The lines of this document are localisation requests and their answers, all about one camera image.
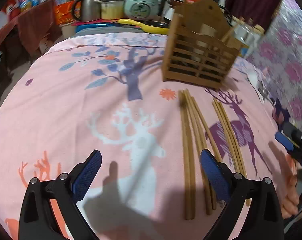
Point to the floral plastic wall sheet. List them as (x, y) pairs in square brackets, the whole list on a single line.
[(290, 55)]

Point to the clear plastic bottle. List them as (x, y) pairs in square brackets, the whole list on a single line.
[(245, 33)]

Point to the light green rice cooker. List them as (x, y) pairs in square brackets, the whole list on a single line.
[(141, 7)]

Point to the cream enamel pot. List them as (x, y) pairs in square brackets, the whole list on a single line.
[(112, 11)]

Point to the stainless steel kettle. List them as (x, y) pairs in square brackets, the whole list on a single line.
[(89, 7)]

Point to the red cloth covered table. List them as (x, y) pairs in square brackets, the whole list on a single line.
[(36, 25)]

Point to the maroon curtain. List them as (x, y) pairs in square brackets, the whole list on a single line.
[(253, 0)]

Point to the wooden chopstick holder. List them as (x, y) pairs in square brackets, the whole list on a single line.
[(190, 67)]

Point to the metal spoon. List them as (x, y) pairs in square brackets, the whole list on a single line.
[(262, 90)]

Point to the cooking oil bottle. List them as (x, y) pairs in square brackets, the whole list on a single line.
[(25, 1)]

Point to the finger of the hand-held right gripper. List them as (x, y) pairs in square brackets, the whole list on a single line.
[(289, 128), (284, 142)]

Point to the bunch of wooden chopsticks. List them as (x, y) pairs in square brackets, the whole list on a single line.
[(187, 155)]

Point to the pink deer printed blanket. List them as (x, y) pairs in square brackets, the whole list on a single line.
[(66, 105)]

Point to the person's right hand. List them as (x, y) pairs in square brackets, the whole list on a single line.
[(291, 197)]

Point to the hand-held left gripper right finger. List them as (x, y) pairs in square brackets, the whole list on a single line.
[(213, 172)]

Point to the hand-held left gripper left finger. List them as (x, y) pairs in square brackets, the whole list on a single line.
[(89, 172)]

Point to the blue mat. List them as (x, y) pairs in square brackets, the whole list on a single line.
[(98, 27)]

